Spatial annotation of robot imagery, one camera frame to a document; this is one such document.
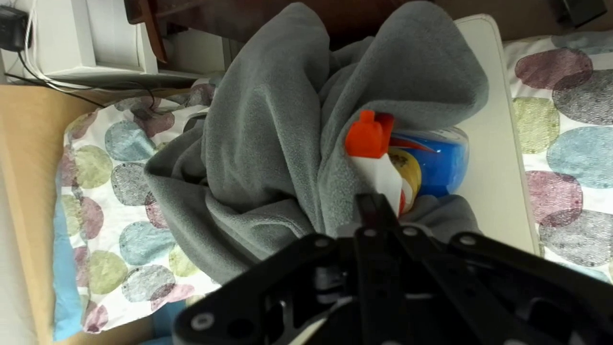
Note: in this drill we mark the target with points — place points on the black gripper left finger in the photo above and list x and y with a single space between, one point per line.
279 299

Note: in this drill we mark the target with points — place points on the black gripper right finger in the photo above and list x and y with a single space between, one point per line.
498 299

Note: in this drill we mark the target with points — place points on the grey jersey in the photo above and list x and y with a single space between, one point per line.
268 126

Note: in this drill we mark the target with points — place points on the orange capped spray bottle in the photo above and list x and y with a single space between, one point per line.
433 162

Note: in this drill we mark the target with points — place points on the large spotted floral pillow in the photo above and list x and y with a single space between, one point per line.
115 210

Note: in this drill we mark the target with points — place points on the blue pillow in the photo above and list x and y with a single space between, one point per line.
65 274

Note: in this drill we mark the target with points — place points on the wooden headboard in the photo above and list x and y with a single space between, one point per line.
28 210

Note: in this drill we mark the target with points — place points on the white box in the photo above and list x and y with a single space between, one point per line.
82 34

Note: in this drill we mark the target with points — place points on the black power adapter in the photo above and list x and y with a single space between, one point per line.
11 28

